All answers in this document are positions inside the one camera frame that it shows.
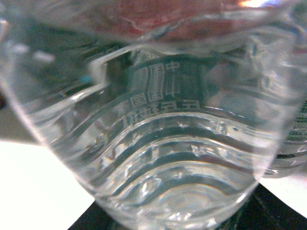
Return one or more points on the right back water bottle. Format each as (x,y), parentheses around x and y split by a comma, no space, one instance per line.
(291,157)

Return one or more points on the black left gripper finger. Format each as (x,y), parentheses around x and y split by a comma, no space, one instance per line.
(95,218)

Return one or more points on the green-label water bottle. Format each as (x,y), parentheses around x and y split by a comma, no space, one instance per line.
(167,112)

